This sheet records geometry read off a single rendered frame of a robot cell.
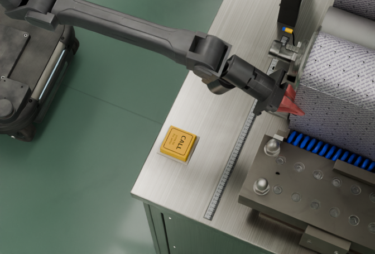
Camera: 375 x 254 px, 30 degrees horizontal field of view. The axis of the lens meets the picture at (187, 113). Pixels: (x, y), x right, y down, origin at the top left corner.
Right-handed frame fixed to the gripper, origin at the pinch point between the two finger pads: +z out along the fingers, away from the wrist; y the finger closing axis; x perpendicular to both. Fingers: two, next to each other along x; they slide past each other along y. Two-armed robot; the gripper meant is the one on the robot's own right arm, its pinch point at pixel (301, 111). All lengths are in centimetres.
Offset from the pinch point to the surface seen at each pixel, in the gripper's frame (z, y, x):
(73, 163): -20, 3, -135
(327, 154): 12.1, 3.5, -4.5
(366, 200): 22.6, 10.0, -0.2
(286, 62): -7.9, -7.9, 0.8
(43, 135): -34, -3, -142
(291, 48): -12.0, -5.7, 10.5
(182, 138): -13.7, 8.9, -29.4
